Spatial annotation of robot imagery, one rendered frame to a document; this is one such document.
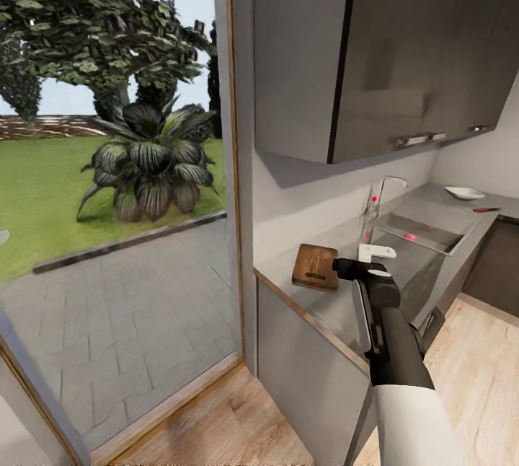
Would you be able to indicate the drop in sink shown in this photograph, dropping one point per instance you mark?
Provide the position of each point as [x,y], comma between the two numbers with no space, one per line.
[437,226]

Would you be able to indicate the fixed window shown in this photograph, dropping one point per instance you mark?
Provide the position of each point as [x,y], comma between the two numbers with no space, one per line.
[121,288]

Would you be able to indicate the cabinet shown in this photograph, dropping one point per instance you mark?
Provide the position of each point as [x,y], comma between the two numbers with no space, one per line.
[340,80]
[495,79]

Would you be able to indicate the cutting board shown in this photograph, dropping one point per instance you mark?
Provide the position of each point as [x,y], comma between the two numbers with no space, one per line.
[314,267]

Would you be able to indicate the bowl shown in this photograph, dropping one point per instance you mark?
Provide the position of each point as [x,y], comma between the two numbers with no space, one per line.
[464,194]

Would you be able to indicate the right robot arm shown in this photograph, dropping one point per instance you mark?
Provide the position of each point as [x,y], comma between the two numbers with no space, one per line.
[413,429]

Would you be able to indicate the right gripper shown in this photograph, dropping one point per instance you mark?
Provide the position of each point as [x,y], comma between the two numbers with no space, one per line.
[346,268]

